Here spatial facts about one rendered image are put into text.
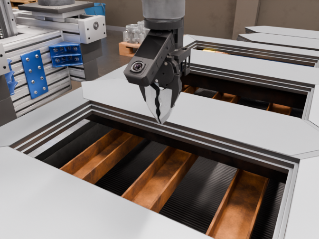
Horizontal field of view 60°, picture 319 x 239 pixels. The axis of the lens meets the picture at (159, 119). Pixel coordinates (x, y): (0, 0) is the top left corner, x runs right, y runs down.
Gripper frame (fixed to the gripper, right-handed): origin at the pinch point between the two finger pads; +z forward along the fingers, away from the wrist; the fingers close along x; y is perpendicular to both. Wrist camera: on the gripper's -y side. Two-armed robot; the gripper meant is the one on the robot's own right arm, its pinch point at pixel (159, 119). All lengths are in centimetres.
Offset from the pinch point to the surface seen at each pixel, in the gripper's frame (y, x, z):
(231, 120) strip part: 17.6, -11.2, 6.3
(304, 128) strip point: 22.2, -27.7, 6.5
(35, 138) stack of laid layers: -10.5, 27.8, 7.0
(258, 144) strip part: 9.9, -19.2, 6.4
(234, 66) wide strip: 58, -1, 6
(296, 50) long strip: 91, -19, 7
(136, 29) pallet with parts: 285, 191, 53
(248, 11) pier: 389, 67, 37
